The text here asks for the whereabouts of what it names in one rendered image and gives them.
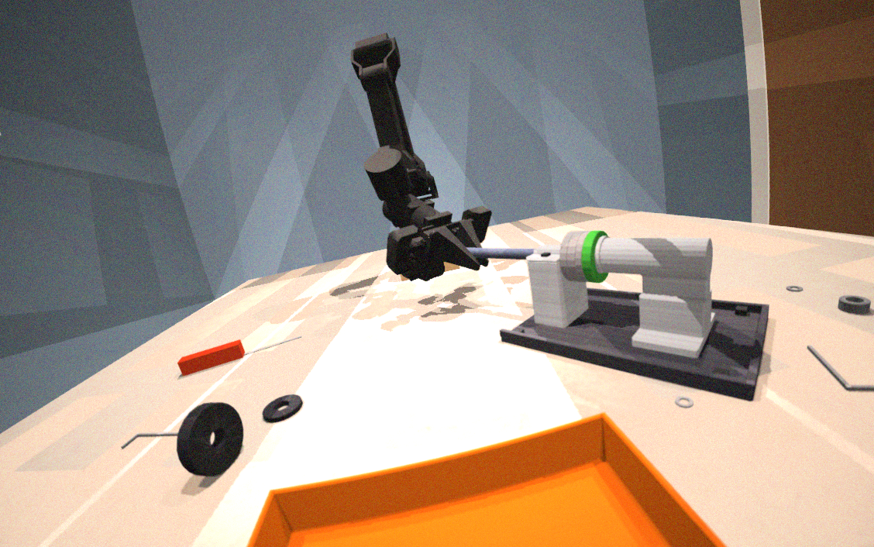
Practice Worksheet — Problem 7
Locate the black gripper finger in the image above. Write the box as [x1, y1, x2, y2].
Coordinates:
[425, 226, 481, 271]
[456, 218, 490, 267]

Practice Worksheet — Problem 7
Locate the green disc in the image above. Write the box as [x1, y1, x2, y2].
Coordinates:
[581, 230, 609, 284]

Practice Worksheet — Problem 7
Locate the grey metal shaft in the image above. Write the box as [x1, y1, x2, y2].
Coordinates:
[467, 248, 534, 260]

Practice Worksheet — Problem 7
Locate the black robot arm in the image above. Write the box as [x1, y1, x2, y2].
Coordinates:
[351, 33, 445, 281]

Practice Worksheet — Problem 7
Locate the grey l-shaped rod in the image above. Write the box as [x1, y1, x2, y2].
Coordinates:
[807, 345, 874, 391]
[121, 432, 178, 449]

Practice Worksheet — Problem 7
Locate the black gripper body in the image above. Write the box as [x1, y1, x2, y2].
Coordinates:
[386, 200, 492, 275]

